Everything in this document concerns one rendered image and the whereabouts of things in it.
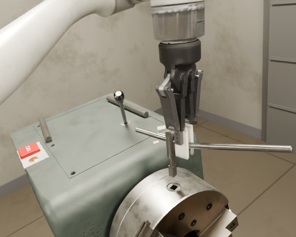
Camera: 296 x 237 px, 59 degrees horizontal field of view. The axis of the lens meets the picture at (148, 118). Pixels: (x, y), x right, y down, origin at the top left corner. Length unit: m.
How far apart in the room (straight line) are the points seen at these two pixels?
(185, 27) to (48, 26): 0.20
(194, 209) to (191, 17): 0.43
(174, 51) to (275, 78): 2.22
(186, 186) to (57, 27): 0.44
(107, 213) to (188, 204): 0.22
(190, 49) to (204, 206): 0.39
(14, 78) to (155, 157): 0.50
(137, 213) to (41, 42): 0.43
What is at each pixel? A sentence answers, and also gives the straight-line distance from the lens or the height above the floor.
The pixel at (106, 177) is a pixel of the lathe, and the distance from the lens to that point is 0.70.
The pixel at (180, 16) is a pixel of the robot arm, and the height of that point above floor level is 1.61.
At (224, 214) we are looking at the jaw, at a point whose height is 1.12.
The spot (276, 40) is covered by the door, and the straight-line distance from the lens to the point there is 2.53.
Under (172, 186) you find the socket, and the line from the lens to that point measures 0.65.
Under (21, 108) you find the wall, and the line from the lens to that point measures 2.92.
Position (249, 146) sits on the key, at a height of 1.39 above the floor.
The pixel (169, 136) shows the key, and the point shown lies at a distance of 0.55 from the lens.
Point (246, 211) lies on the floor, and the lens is 2.27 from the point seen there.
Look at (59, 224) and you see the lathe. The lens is 0.69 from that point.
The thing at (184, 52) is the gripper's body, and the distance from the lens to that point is 0.45.
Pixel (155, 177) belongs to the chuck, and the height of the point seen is 1.24.
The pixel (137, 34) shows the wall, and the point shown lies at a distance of 3.33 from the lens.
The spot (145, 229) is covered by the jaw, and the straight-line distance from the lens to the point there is 0.62.
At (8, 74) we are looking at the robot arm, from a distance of 0.32.
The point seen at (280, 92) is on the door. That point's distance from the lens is 2.66.
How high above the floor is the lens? 1.67
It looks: 27 degrees down
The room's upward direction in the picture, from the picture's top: 12 degrees counter-clockwise
